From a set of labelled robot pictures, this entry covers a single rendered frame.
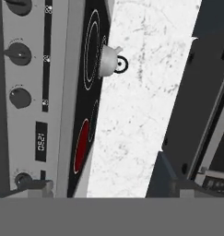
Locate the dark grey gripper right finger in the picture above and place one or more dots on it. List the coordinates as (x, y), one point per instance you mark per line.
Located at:
(165, 175)

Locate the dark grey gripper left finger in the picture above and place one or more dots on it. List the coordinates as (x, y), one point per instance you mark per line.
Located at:
(36, 186)

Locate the dark grey stove knob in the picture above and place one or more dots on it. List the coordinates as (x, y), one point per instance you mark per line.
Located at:
(20, 54)
(20, 98)
(19, 6)
(22, 179)

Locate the silver stove with black hob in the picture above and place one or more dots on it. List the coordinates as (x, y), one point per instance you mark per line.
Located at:
(61, 92)

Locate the dark grey cupboard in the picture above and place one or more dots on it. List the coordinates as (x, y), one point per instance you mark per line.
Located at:
(213, 17)

